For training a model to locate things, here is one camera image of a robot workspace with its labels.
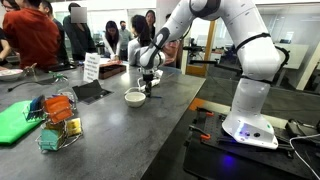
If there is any orange handled clamp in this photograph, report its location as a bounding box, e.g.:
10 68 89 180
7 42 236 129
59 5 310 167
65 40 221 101
196 107 214 116
189 125 211 140

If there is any dark wooden box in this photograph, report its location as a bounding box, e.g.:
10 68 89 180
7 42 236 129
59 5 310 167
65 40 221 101
99 64 126 79

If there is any wire rack with tea bags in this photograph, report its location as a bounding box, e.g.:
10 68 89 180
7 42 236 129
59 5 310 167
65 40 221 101
22 95 83 152

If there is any black cable on table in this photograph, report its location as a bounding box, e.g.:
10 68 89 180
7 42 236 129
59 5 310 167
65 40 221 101
7 77 56 93

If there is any person in grey shirt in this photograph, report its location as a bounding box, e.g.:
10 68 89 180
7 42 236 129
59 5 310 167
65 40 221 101
128 15 151 66

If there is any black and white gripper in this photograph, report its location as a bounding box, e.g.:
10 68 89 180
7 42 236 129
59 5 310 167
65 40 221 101
138 67 157 97

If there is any white paper sign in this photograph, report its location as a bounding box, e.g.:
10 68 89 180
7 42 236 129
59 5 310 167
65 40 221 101
83 53 100 82

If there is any orange handled clamp rear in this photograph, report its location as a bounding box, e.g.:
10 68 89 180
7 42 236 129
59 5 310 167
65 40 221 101
196 107 214 116

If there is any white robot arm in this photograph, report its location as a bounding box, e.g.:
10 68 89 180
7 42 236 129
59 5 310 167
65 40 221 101
140 0 281 149

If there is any white cable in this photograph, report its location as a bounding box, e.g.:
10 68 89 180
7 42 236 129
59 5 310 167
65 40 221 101
289 133 320 180

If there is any person in pink shirt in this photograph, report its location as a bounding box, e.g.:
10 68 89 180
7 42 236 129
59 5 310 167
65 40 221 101
163 40 180 66

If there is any blue pen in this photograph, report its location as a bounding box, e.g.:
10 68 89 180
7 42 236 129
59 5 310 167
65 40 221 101
151 96 163 99

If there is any person in black jacket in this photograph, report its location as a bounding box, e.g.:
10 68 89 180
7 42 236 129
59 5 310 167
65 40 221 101
63 2 96 61

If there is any person in green sweater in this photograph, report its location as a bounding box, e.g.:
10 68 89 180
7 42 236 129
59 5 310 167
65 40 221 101
119 20 132 61

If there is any wooden door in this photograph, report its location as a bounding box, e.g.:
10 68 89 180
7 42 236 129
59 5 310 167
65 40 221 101
186 18 215 77

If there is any green cloth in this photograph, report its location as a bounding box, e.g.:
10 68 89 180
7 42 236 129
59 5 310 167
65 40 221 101
0 100 41 145

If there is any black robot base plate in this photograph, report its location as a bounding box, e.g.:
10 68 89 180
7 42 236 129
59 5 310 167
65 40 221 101
183 111 319 180

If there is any white ceramic bowl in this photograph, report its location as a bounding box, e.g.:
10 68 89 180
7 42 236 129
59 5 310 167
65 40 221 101
124 92 146 108

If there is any white plate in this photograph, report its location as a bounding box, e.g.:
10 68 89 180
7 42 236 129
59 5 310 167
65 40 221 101
0 69 23 81

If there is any orange handled clamp front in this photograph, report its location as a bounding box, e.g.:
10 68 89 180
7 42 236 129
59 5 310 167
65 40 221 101
189 125 211 140

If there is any person in white top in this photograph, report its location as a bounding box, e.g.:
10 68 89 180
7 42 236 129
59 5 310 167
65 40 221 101
103 21 121 60

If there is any person in red sweater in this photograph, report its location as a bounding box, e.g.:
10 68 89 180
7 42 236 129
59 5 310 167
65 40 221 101
3 0 61 69

